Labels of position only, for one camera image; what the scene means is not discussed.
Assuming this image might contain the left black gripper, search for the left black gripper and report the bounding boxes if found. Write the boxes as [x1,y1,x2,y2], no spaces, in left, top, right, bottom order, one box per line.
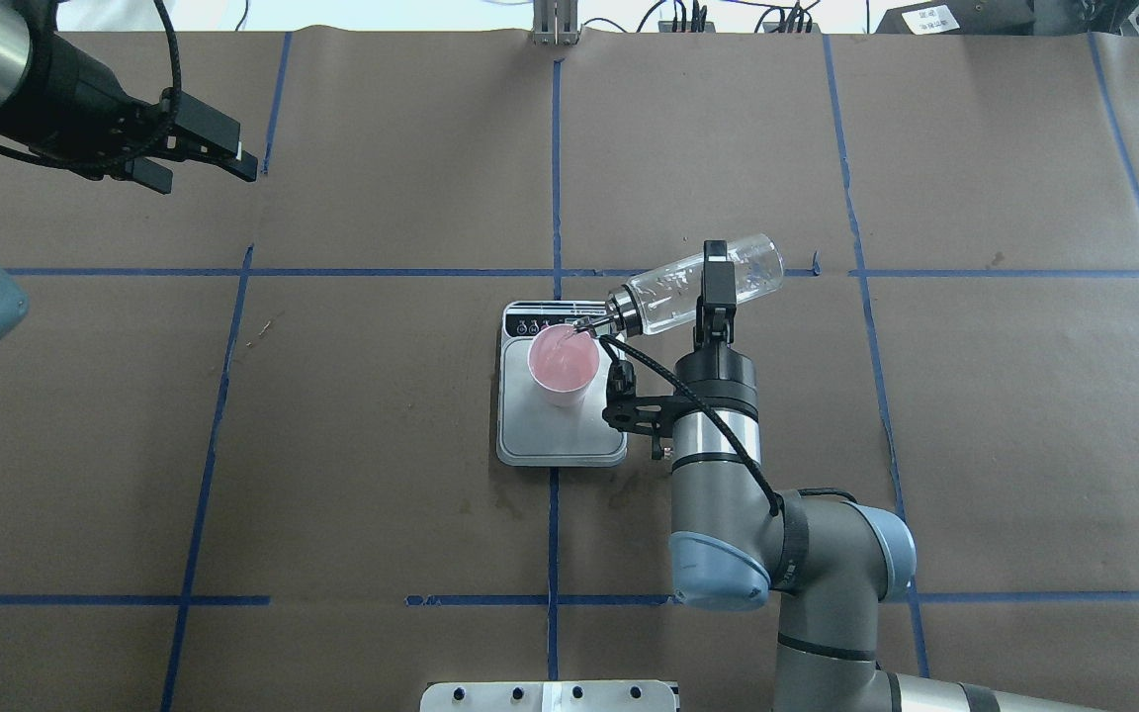
[0,28,259,195]

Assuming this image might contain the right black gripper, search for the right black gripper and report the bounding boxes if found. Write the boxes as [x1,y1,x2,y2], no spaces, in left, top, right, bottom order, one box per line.
[677,240,757,416]

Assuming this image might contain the clear glass sauce bottle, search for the clear glass sauce bottle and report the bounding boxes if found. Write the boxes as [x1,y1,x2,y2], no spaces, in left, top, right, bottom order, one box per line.
[573,234,785,337]

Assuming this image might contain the pink plastic cup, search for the pink plastic cup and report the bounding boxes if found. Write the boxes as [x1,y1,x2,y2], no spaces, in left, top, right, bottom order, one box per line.
[526,324,601,408]

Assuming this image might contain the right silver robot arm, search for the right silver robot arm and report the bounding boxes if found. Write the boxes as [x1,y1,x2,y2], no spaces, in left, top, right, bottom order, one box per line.
[669,240,1068,711]

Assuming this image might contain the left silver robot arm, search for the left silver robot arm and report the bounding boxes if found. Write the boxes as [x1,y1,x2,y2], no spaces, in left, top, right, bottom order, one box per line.
[0,1,261,195]

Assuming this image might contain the silver digital kitchen scale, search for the silver digital kitchen scale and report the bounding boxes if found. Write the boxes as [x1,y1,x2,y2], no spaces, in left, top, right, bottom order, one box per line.
[494,301,626,468]

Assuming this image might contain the black box with label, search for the black box with label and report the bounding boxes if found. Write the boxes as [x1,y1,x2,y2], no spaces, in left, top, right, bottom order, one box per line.
[872,1,1036,36]

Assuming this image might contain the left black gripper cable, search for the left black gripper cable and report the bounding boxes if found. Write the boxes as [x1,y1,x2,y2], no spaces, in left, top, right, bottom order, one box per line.
[0,0,185,169]

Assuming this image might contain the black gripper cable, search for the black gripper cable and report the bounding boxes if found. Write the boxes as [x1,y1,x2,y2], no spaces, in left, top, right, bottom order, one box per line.
[597,334,857,517]
[0,0,185,169]

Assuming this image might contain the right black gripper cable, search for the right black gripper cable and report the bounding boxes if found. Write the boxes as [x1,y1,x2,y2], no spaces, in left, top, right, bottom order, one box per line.
[597,334,857,517]

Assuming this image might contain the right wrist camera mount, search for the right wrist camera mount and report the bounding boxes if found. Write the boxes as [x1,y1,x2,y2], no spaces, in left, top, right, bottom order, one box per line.
[601,360,688,461]

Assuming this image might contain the aluminium frame post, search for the aluminium frame post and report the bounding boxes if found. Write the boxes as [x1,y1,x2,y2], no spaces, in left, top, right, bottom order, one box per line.
[530,0,581,46]

